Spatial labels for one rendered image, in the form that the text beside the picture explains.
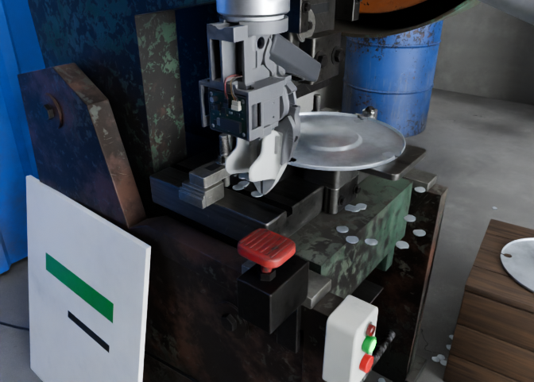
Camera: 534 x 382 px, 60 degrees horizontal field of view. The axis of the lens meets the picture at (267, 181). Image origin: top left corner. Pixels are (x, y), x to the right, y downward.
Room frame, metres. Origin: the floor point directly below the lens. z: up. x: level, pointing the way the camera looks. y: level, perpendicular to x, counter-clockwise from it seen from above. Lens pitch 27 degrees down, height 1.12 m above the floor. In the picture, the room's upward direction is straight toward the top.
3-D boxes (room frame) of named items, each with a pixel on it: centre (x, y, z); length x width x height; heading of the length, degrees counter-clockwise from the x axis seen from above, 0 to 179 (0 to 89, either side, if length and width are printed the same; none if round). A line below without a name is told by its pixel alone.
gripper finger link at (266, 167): (0.49, 0.00, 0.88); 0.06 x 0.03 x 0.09; 141
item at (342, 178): (0.82, -0.16, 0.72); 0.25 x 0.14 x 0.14; 52
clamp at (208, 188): (0.79, 0.08, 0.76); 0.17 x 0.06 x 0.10; 142
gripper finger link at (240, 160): (0.51, 0.03, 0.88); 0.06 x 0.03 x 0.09; 141
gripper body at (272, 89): (0.50, 0.02, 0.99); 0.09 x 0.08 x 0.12; 141
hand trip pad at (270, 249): (0.52, 0.00, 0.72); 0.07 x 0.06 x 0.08; 52
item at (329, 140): (0.85, -0.12, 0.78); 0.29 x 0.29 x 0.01
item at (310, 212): (0.92, -0.02, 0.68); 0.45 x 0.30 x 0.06; 142
